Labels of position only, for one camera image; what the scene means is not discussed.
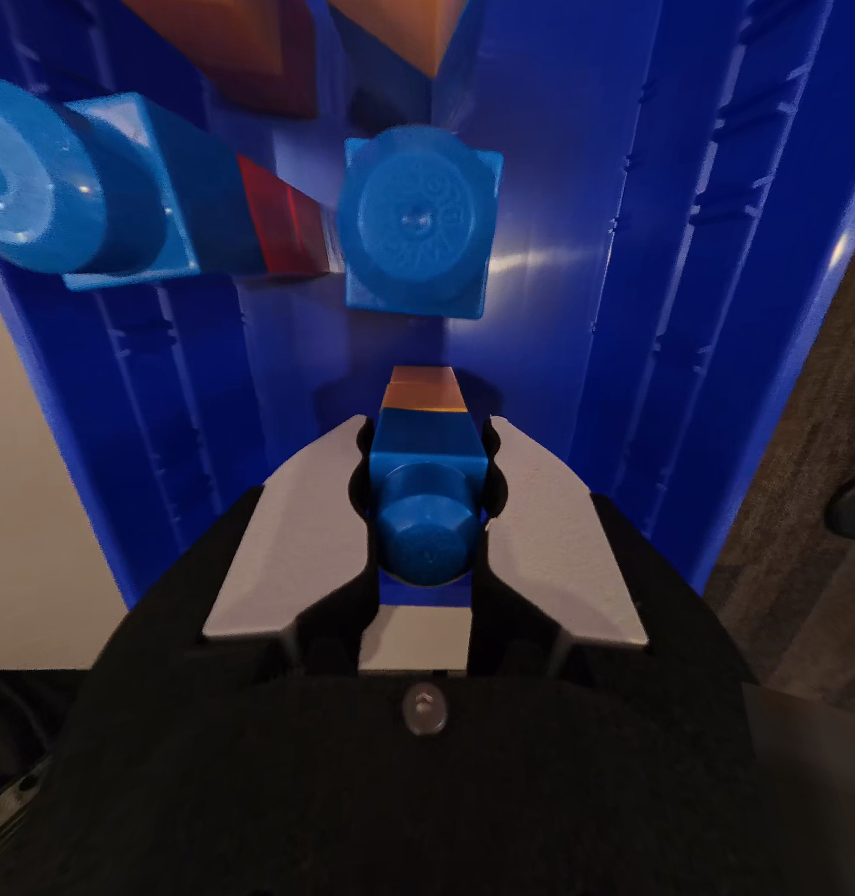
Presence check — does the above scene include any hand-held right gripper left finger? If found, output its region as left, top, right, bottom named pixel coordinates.
left=202, top=413, right=381, bottom=674

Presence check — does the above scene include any blue toy block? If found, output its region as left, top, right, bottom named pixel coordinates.
left=370, top=408, right=486, bottom=588
left=336, top=125, right=504, bottom=320
left=0, top=76, right=267, bottom=291

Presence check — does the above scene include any blue plastic bin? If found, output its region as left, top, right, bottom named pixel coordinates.
left=0, top=0, right=855, bottom=610

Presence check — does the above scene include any red toy block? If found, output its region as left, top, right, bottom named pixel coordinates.
left=235, top=154, right=330, bottom=277

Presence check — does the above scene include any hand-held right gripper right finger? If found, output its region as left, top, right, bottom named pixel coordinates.
left=468, top=414, right=650, bottom=674

